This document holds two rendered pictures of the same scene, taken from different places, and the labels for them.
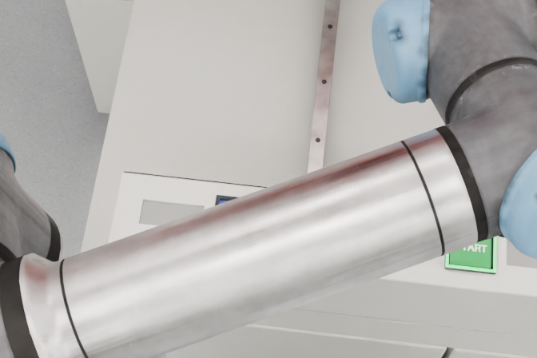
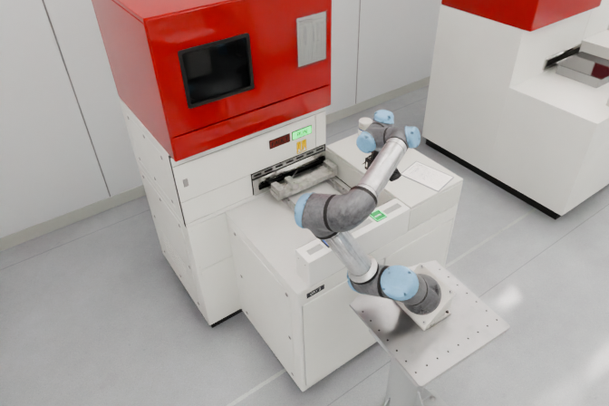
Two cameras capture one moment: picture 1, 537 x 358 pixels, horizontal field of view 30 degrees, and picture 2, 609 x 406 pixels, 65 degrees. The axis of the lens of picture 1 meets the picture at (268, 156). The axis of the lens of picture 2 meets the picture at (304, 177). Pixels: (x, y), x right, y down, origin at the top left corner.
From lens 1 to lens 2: 1.22 m
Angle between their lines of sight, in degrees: 36
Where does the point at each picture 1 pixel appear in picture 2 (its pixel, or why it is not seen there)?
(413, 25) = (367, 134)
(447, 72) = (379, 136)
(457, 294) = (383, 227)
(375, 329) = not seen: hidden behind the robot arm
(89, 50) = (206, 294)
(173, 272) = (376, 171)
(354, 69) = not seen: hidden behind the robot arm
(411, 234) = (400, 149)
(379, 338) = not seen: hidden behind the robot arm
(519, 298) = (394, 218)
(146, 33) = (256, 239)
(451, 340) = (384, 253)
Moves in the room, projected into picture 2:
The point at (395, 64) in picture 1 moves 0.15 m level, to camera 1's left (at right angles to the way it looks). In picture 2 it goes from (369, 142) to (338, 159)
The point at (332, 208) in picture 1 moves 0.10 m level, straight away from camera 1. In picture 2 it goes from (388, 151) to (369, 138)
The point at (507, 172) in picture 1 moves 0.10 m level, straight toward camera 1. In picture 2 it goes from (403, 135) to (414, 151)
